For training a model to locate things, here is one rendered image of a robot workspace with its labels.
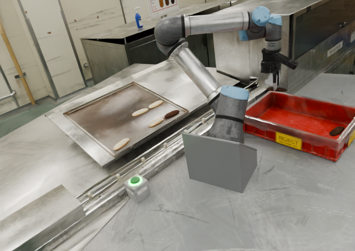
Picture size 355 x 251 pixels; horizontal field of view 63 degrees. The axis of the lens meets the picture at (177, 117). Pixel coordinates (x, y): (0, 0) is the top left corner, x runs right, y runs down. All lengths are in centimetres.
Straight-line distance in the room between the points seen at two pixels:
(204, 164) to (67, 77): 388
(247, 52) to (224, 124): 81
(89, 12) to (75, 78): 114
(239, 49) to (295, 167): 87
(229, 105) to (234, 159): 22
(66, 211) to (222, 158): 59
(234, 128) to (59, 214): 71
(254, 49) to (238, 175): 92
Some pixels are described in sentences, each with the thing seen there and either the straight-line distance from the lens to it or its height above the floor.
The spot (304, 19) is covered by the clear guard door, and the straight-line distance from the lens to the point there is 184.
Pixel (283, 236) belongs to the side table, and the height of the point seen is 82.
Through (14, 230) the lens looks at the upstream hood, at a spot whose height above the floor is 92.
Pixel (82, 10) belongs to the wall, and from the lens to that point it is 521.
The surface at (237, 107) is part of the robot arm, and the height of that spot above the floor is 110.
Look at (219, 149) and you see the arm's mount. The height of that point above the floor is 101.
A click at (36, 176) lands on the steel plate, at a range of 160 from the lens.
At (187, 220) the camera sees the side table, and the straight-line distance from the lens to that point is 110.
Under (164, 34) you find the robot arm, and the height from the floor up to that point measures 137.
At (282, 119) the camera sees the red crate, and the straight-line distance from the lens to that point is 161.
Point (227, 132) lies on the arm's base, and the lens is 113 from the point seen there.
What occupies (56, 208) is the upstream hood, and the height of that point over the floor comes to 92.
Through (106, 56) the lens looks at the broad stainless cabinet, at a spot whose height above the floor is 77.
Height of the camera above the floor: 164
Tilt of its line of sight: 28 degrees down
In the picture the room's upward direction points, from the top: 10 degrees counter-clockwise
